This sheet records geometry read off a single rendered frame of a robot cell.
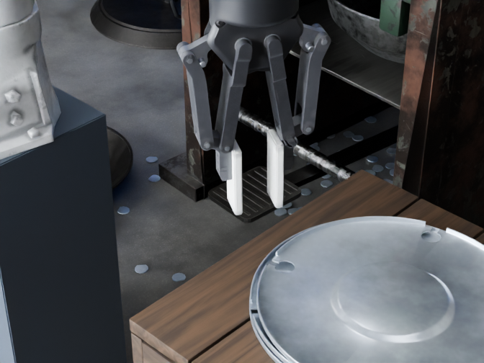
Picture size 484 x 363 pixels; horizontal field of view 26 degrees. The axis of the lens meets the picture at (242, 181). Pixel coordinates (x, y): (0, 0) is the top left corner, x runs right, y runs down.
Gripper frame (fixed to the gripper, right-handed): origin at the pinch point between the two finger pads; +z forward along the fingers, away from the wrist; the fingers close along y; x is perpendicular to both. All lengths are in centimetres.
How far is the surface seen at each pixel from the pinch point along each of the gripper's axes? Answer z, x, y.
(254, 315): 20.0, 3.0, 0.7
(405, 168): 27, 34, 31
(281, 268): 20.0, 9.7, 5.8
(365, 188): 21.1, 23.3, 21.1
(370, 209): 21.2, 18.8, 20.1
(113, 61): 55, 132, 5
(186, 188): 54, 76, 9
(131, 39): 54, 139, 10
